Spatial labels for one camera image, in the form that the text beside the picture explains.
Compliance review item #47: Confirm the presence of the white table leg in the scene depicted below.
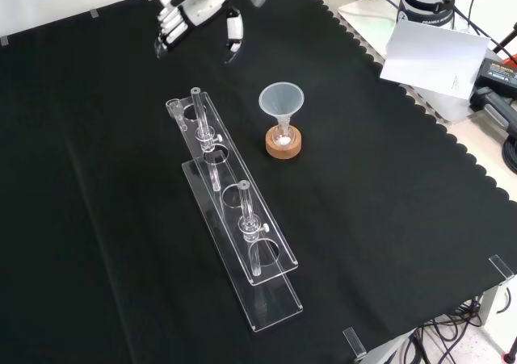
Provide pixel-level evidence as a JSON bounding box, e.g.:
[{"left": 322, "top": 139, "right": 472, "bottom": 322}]
[{"left": 479, "top": 277, "right": 517, "bottom": 333}]

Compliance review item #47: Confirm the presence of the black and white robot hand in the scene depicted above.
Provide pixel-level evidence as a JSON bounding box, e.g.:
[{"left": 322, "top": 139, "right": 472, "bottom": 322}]
[{"left": 153, "top": 0, "right": 246, "bottom": 64}]

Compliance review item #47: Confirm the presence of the translucent plastic funnel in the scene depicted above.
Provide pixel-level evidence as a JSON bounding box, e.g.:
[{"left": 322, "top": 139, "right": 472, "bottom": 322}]
[{"left": 258, "top": 82, "right": 305, "bottom": 139}]

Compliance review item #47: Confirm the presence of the black cable bundle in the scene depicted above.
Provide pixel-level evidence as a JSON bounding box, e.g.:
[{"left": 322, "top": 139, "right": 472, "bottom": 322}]
[{"left": 397, "top": 297, "right": 517, "bottom": 364}]

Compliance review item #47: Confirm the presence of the pale board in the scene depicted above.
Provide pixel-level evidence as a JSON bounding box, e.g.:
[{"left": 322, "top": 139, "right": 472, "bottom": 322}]
[{"left": 337, "top": 0, "right": 474, "bottom": 123}]

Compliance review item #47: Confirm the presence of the black tripod leg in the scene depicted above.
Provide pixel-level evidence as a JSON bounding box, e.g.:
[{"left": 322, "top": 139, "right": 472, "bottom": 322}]
[{"left": 490, "top": 19, "right": 517, "bottom": 55}]

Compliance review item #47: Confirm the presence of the cork ring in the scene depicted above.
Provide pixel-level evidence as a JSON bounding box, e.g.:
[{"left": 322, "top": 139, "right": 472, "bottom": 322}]
[{"left": 265, "top": 126, "right": 303, "bottom": 161}]

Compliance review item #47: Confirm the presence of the black power adapter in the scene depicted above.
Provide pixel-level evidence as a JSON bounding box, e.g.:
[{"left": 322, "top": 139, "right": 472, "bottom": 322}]
[{"left": 470, "top": 56, "right": 517, "bottom": 98}]

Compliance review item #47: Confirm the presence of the black cloth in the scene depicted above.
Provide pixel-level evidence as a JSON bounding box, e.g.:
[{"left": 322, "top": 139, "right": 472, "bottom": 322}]
[{"left": 0, "top": 0, "right": 517, "bottom": 364}]

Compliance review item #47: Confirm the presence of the clear round-bottom flask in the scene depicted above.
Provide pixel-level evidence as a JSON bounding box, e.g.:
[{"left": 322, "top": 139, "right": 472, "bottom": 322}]
[{"left": 271, "top": 123, "right": 298, "bottom": 149}]

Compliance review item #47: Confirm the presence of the clear cloth clamp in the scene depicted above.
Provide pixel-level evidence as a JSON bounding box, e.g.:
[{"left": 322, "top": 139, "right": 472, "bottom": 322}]
[
  {"left": 488, "top": 254, "right": 516, "bottom": 287},
  {"left": 342, "top": 327, "right": 368, "bottom": 359}
]

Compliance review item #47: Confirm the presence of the clear funnel stand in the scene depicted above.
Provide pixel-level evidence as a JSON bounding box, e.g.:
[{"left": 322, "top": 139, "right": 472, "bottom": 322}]
[{"left": 164, "top": 87, "right": 305, "bottom": 333}]

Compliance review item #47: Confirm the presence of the coiled black cable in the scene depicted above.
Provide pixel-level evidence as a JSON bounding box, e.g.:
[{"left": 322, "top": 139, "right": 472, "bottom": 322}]
[{"left": 502, "top": 135, "right": 517, "bottom": 172}]

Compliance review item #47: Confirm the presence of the white paper card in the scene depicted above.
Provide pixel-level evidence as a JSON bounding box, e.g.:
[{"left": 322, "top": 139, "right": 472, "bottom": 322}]
[{"left": 379, "top": 19, "right": 491, "bottom": 99}]

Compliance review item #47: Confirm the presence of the black plug with cable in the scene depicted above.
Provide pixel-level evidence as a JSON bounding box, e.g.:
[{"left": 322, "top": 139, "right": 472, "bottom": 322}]
[{"left": 470, "top": 87, "right": 517, "bottom": 132}]

